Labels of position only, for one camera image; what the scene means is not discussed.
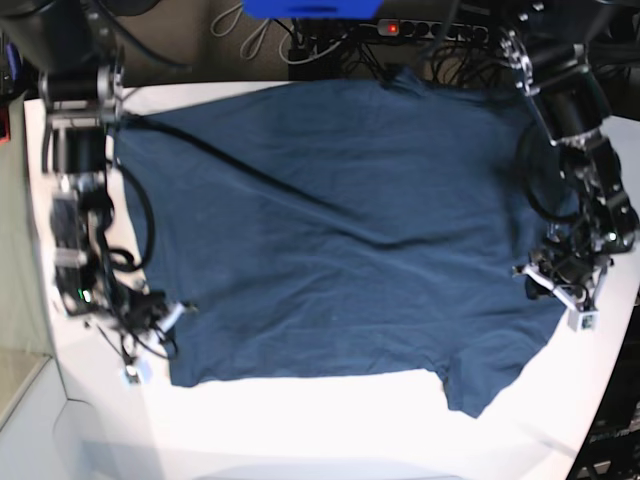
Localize red black device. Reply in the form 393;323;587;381
0;106;10;145

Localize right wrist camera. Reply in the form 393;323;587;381
120;363;153;385

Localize black power strip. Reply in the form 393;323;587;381
376;19;489;43

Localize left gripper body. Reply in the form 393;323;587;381
529;135;639;295

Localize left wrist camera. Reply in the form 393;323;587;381
567;310;599;332

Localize grey looped cable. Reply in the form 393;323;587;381
211;9;281;59

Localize dark blue t-shirt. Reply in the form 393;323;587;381
116;72;577;417

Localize blue plastic box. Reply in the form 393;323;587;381
243;0;383;19

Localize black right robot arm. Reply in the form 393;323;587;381
1;1;191;383

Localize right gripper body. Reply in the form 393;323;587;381
50;169;169;335

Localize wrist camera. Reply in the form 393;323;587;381
567;310;599;332
120;363;153;385

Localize blue handled tool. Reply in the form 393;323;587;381
5;42;22;81

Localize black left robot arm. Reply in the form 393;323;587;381
500;1;639;322

